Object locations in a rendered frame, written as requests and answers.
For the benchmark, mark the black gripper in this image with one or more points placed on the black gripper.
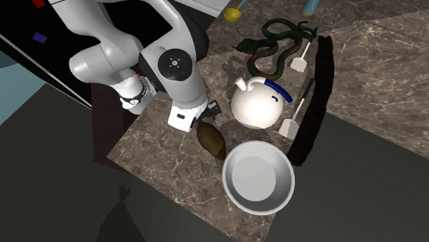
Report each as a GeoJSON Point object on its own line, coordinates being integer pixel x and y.
{"type": "Point", "coordinates": [210, 108]}

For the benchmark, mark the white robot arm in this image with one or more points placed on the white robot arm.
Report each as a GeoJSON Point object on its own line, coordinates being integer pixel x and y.
{"type": "Point", "coordinates": [110, 50]}

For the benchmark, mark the brown oval object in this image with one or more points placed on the brown oval object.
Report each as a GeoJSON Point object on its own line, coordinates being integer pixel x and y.
{"type": "Point", "coordinates": [211, 139]}

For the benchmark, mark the green toy snake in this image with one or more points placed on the green toy snake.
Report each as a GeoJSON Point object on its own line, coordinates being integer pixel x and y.
{"type": "Point", "coordinates": [263, 47]}

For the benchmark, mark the white round bowl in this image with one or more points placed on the white round bowl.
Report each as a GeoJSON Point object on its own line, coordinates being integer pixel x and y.
{"type": "Point", "coordinates": [258, 177]}

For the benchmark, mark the small white spatula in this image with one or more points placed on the small white spatula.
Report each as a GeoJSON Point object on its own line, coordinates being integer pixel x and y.
{"type": "Point", "coordinates": [298, 63]}

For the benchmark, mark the long black curved object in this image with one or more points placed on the long black curved object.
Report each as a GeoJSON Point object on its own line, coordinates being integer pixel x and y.
{"type": "Point", "coordinates": [318, 100]}

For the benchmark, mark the dark maroon robot stand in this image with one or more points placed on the dark maroon robot stand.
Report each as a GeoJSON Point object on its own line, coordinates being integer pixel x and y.
{"type": "Point", "coordinates": [104, 134]}

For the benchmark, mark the blue bottle with yellow base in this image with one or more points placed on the blue bottle with yellow base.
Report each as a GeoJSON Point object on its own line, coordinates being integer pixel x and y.
{"type": "Point", "coordinates": [310, 7]}

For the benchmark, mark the black counter with pale edge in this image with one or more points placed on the black counter with pale edge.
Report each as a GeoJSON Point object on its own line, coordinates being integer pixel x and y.
{"type": "Point", "coordinates": [23, 23]}

